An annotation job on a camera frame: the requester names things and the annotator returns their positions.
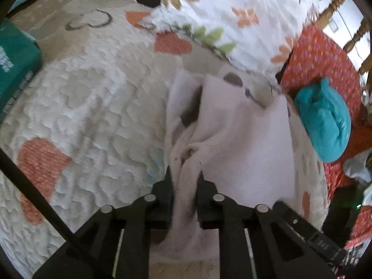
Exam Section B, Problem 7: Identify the white floral pillow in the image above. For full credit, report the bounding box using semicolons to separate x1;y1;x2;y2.
145;0;320;79

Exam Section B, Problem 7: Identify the green cardboard box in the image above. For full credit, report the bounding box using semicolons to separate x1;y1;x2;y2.
0;18;43;117

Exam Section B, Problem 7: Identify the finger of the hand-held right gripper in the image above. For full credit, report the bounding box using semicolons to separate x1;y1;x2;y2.
272;200;321;242

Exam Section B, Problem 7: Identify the grey cloth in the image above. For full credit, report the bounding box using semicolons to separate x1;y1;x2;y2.
343;150;372;184

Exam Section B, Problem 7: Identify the teal fleece bundle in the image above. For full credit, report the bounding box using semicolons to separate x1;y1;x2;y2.
294;78;352;163

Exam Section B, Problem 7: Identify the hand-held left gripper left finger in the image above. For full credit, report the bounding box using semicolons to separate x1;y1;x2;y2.
33;166;175;279

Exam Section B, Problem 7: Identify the quilted patchwork bedspread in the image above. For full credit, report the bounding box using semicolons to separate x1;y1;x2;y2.
0;0;330;279

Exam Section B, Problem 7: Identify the red patterned pillow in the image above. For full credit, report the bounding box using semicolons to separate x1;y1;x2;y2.
280;25;372;250

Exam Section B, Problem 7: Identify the pale pink tree-print garment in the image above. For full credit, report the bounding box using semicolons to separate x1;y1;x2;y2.
151;69;298;260

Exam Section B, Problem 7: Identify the wooden headboard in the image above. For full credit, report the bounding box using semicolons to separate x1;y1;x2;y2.
318;0;372;92

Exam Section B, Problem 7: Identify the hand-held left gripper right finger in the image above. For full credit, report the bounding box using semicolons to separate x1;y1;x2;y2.
196;171;338;279

